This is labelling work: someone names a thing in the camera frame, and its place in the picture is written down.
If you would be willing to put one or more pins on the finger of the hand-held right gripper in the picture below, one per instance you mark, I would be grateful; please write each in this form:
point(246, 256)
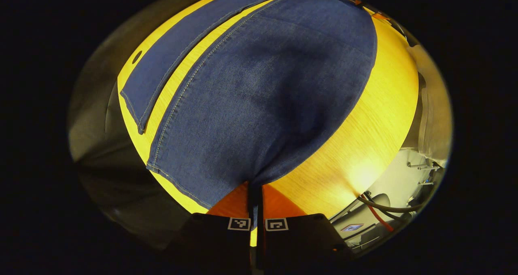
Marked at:
point(380, 16)

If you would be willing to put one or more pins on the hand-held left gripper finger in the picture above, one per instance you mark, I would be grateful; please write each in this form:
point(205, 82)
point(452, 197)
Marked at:
point(251, 206)
point(260, 210)

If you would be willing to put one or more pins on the blue denim jeans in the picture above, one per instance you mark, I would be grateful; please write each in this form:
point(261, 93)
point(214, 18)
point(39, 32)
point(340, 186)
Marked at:
point(263, 105)

